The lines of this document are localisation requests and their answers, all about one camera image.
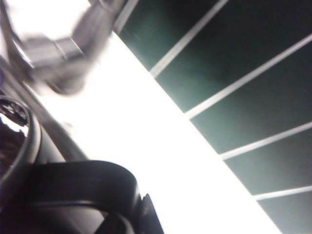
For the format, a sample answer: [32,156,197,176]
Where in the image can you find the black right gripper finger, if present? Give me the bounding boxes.
[136,193,165,234]

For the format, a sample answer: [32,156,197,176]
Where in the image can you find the black steel mug with logo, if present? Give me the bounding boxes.
[0,96,147,234]

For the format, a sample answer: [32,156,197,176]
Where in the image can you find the dark metal faucet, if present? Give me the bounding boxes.
[48,0,140,97]

